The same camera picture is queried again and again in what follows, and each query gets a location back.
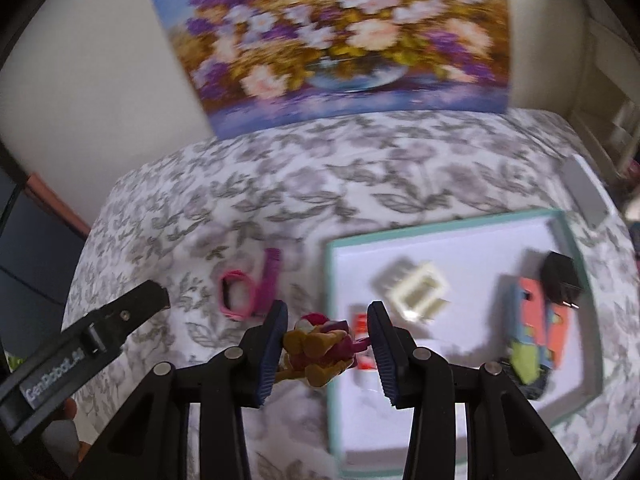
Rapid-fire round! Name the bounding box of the flower painting canvas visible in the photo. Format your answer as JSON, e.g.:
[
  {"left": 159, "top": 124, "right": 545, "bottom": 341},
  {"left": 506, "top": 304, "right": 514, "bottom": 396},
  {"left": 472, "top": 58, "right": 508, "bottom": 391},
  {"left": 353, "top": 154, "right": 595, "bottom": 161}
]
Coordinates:
[{"left": 152, "top": 0, "right": 510, "bottom": 140}]

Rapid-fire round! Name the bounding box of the teal-rimmed white tray box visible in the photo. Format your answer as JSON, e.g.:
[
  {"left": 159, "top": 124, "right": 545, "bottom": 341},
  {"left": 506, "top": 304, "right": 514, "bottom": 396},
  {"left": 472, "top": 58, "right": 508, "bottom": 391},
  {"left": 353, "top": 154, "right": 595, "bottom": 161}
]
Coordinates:
[{"left": 324, "top": 209, "right": 588, "bottom": 479}]

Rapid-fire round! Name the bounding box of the blue green toy knife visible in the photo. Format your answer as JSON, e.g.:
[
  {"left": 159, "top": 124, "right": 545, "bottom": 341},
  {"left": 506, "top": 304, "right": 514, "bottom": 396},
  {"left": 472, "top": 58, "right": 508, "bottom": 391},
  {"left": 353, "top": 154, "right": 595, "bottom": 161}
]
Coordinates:
[{"left": 503, "top": 278, "right": 547, "bottom": 384}]

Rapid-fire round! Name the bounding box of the colourful doll figurine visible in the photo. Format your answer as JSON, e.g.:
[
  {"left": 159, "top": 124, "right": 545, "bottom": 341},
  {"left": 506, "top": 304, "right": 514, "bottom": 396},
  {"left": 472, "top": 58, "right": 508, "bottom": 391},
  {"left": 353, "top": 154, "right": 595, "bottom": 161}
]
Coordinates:
[{"left": 276, "top": 312, "right": 370, "bottom": 388}]

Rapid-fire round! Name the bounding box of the pink smartwatch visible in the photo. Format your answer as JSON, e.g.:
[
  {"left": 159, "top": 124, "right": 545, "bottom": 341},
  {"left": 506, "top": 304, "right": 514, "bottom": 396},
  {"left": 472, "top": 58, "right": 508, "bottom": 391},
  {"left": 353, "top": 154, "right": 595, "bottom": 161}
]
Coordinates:
[{"left": 219, "top": 248, "right": 281, "bottom": 322}]

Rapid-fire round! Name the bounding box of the black power adapter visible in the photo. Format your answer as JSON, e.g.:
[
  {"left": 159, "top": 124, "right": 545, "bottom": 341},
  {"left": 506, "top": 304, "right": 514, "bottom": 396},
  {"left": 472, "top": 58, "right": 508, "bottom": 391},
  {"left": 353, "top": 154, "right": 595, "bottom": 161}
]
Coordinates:
[{"left": 539, "top": 252, "right": 582, "bottom": 309}]

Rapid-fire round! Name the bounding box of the cream plastic hair clip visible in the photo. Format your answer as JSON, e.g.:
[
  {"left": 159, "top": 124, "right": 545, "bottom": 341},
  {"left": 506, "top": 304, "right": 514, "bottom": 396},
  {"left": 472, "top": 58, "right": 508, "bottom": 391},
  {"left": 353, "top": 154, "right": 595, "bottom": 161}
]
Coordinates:
[{"left": 387, "top": 261, "right": 449, "bottom": 323}]

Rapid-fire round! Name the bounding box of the dark glass cabinet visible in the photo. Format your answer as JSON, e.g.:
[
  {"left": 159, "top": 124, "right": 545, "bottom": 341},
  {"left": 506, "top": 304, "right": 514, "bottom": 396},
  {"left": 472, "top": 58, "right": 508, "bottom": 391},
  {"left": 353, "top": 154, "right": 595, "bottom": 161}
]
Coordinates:
[{"left": 0, "top": 169, "right": 89, "bottom": 361}]

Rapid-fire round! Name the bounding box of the white charger cube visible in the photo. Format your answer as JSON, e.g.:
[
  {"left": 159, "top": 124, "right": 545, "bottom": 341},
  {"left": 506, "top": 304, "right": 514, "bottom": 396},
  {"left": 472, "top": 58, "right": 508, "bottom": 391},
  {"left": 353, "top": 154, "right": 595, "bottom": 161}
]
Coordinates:
[{"left": 371, "top": 257, "right": 418, "bottom": 307}]

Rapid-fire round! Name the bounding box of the orange white glue tube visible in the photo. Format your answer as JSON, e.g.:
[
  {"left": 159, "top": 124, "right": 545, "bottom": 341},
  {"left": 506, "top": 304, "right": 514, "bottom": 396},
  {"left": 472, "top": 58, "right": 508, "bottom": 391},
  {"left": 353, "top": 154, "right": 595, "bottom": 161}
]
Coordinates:
[{"left": 352, "top": 312, "right": 382, "bottom": 393}]

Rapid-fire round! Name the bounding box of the floral patterned tablecloth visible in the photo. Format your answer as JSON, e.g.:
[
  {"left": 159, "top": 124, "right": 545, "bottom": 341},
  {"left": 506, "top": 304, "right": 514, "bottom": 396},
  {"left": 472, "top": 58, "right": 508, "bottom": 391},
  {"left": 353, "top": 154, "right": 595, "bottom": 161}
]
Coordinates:
[{"left": 64, "top": 108, "right": 639, "bottom": 479}]

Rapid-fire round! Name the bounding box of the white power bank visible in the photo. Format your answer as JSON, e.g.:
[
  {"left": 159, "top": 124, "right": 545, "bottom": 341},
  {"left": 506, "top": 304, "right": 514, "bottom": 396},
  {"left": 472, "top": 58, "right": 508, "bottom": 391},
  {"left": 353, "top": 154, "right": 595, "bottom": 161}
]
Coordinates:
[{"left": 560, "top": 155, "right": 616, "bottom": 229}]

